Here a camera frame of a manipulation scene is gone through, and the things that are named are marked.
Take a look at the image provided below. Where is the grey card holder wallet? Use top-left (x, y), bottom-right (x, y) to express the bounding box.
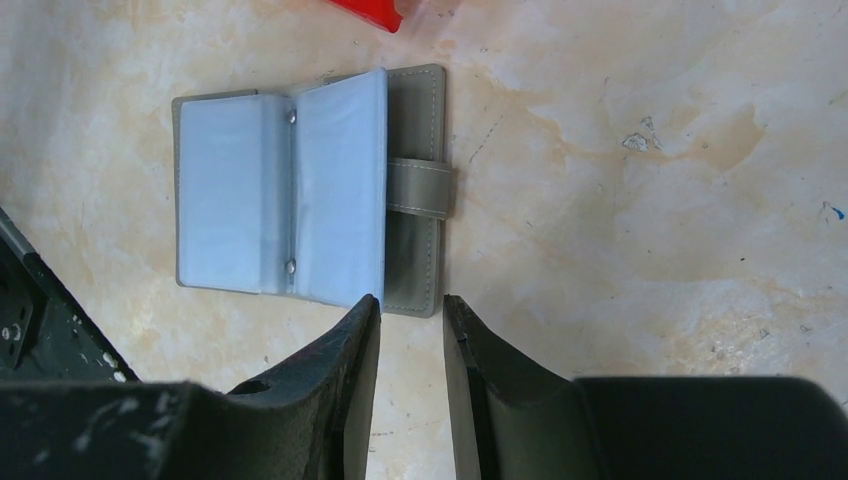
top-left (171, 64), bottom-right (453, 318)

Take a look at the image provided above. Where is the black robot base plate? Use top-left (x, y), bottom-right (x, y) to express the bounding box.
top-left (1, 212), bottom-right (139, 383)

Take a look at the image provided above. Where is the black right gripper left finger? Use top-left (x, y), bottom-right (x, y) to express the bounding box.
top-left (1, 295), bottom-right (381, 479)

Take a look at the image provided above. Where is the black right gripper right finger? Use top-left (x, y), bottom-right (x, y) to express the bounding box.
top-left (443, 295), bottom-right (847, 479)

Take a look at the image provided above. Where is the red plastic bin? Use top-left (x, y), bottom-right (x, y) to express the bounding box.
top-left (329, 0), bottom-right (403, 34)

